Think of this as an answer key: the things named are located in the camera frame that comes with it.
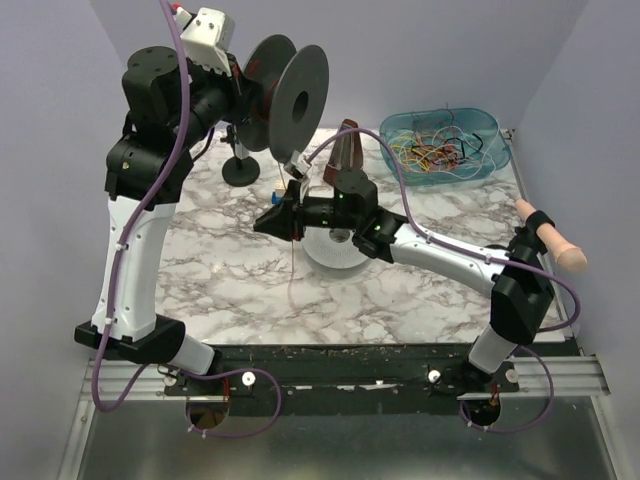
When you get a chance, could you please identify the red wire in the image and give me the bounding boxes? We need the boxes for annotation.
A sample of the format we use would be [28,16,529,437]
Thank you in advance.
[275,154,321,326]

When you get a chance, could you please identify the black cable spool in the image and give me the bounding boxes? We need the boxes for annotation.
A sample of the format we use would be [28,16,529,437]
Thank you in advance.
[236,34,329,163]

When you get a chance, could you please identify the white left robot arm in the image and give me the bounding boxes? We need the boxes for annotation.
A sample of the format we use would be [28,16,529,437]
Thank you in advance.
[74,46,254,375]

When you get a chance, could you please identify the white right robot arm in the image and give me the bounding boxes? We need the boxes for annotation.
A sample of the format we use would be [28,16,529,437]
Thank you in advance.
[253,169,554,375]

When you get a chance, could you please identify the blue and white toy bricks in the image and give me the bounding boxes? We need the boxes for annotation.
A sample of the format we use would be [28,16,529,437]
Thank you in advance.
[271,191,284,205]

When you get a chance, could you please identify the brown wooden metronome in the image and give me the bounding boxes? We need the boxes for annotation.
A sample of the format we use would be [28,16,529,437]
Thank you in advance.
[323,132,364,187]

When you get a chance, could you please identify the silver glitter microphone on stand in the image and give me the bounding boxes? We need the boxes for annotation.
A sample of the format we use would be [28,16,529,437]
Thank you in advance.
[221,125,260,187]

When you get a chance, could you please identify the teal plastic bin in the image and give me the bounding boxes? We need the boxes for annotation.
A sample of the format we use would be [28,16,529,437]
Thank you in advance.
[379,108,512,186]

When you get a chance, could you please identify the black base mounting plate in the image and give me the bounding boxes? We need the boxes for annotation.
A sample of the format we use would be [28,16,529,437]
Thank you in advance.
[164,343,519,416]

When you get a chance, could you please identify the pink microphone on stand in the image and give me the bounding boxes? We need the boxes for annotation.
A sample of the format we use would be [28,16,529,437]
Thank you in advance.
[515,199,588,273]

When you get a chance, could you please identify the white perforated cable spool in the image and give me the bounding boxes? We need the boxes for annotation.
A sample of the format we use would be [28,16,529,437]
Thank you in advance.
[301,227,370,271]

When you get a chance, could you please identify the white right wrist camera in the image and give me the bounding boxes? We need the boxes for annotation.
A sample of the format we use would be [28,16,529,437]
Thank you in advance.
[284,150,311,182]

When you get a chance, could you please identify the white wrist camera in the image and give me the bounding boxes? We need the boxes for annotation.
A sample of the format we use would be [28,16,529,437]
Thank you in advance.
[172,4,235,77]
[284,150,311,182]

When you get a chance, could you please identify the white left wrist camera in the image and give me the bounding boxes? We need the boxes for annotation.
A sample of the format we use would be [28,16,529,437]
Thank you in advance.
[172,4,235,77]

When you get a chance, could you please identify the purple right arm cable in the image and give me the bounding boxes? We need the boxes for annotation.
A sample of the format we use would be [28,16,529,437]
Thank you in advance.
[304,127,582,435]

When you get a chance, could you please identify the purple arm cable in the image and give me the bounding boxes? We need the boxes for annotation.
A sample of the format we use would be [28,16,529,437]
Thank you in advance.
[91,0,282,441]
[304,127,582,435]

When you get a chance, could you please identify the yellow wire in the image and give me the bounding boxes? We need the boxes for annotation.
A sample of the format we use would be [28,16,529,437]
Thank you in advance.
[389,144,446,174]

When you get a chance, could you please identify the black ribbon cable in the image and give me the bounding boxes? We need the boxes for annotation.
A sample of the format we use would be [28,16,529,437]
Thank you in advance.
[409,132,484,166]

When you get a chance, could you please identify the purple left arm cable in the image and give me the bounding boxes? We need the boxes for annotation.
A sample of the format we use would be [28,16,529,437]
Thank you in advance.
[91,0,282,441]

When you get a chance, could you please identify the aluminium rail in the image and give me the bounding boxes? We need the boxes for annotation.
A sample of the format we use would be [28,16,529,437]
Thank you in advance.
[81,356,610,404]

